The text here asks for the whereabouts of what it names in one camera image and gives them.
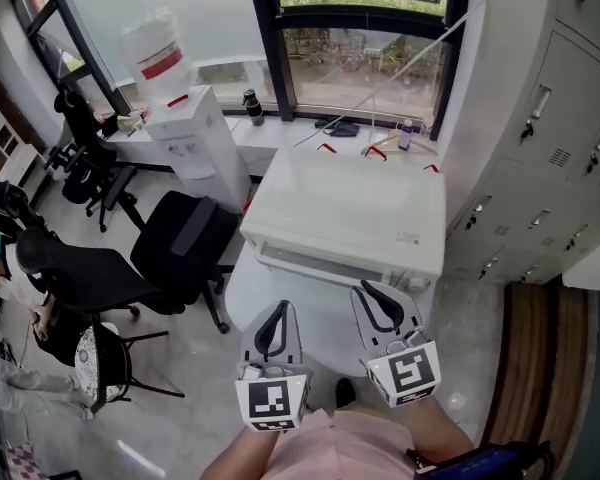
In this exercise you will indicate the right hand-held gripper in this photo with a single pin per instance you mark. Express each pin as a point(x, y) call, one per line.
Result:
point(410, 373)

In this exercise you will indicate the right hand-held gripper camera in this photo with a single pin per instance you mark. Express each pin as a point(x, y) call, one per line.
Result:
point(412, 338)

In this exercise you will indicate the white oven knob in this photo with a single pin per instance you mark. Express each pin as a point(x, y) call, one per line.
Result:
point(418, 284)

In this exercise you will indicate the left hand-held gripper camera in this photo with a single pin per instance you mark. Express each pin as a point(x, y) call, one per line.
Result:
point(252, 370)

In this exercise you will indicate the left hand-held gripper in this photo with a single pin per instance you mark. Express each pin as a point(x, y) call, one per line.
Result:
point(267, 398)

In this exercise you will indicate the black metal chair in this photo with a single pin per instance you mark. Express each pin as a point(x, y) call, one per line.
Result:
point(115, 368)

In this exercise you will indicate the white bottle purple cap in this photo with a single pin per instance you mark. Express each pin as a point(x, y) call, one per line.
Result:
point(405, 140)

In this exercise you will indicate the person's right forearm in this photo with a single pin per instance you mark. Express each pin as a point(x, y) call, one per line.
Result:
point(440, 428)

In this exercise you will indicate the wooden slat bench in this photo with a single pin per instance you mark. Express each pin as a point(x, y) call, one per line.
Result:
point(530, 368)

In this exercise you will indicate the person's left forearm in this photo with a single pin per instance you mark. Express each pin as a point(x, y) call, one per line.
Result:
point(240, 455)

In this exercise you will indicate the white oven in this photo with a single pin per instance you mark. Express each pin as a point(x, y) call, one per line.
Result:
point(345, 203)

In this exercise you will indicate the hand-held gripper camera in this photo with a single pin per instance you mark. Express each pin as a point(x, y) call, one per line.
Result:
point(252, 370)
point(412, 338)

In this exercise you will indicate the black device with blue screen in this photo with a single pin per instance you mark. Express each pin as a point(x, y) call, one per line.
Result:
point(480, 468)

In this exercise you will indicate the white oven door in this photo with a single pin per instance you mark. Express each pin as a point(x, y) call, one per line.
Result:
point(320, 260)

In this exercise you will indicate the red white checkered cushion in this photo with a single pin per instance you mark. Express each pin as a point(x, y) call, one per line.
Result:
point(27, 463)

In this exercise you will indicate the patterned seat cushion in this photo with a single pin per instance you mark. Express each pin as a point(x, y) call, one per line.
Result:
point(86, 358)

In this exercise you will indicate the dark blue pouch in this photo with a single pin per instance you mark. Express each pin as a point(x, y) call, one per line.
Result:
point(342, 129)

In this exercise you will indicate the grey metal locker cabinet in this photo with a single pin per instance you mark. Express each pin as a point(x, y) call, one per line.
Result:
point(555, 118)

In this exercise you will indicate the black drinking bottle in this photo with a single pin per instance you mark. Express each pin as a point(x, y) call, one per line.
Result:
point(254, 110)

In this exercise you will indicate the black office chair with headrest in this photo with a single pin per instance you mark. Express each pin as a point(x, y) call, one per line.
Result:
point(85, 138)

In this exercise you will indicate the thin white rod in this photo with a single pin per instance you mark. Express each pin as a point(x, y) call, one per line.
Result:
point(467, 14)

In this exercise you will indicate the white water dispenser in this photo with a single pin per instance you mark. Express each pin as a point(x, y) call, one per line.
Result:
point(200, 138)

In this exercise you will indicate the person's pink shirt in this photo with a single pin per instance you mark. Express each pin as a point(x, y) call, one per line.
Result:
point(340, 448)

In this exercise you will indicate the clear water jug red label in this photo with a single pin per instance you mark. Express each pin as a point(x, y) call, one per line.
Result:
point(155, 43)

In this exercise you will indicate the white shelf unit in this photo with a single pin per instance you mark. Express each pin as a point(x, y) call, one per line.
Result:
point(10, 153)

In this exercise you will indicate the person's black shoe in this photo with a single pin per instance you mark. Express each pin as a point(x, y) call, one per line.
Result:
point(345, 393)

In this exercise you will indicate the black window frame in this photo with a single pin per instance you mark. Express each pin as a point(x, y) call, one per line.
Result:
point(275, 43)

